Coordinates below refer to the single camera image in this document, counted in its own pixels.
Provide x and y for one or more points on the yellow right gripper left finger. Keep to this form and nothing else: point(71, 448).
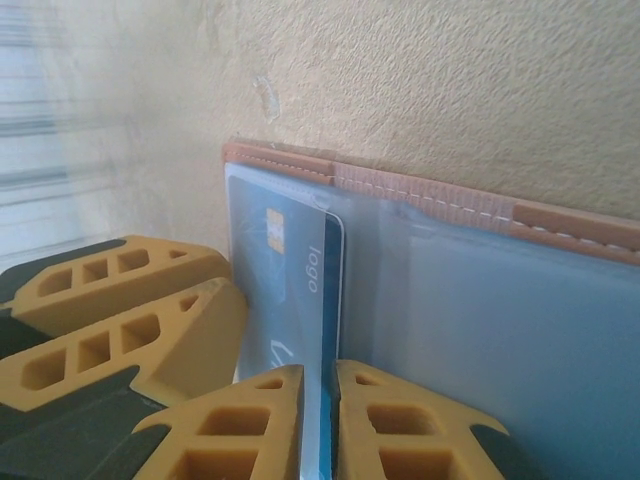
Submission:
point(285, 425)

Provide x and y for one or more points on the translucent ribbed side panel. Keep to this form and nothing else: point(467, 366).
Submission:
point(40, 150)

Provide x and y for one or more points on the blue credit card with chip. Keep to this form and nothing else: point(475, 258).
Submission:
point(295, 280)

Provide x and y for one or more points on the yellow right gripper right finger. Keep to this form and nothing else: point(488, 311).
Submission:
point(355, 440)

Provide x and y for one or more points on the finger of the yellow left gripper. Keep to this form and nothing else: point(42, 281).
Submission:
point(205, 267)
point(210, 340)

